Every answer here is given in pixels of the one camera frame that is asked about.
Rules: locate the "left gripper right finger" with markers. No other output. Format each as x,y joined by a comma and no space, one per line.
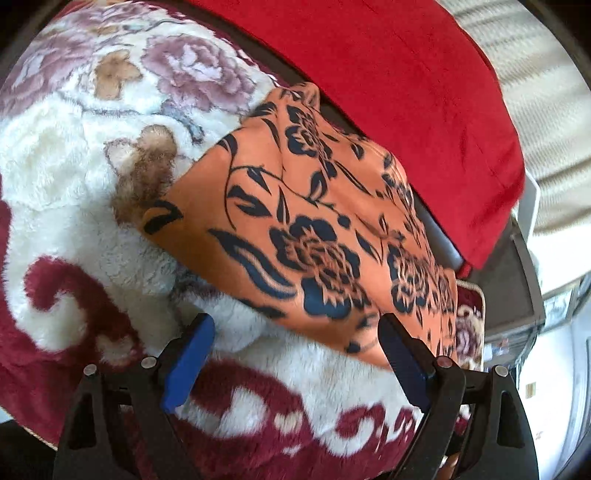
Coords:
498,443

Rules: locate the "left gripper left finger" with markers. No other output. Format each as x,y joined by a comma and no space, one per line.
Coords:
93,443

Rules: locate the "orange floral cloth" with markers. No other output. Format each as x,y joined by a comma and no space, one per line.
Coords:
313,227

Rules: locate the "grey framed panel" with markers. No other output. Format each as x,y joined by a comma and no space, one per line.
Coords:
514,305

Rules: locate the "floral plush sofa cover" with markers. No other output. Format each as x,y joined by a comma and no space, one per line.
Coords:
105,107

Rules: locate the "beige dotted curtain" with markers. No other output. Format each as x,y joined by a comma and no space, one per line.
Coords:
549,104

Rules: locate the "red blanket on sofa back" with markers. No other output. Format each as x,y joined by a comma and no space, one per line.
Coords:
414,81

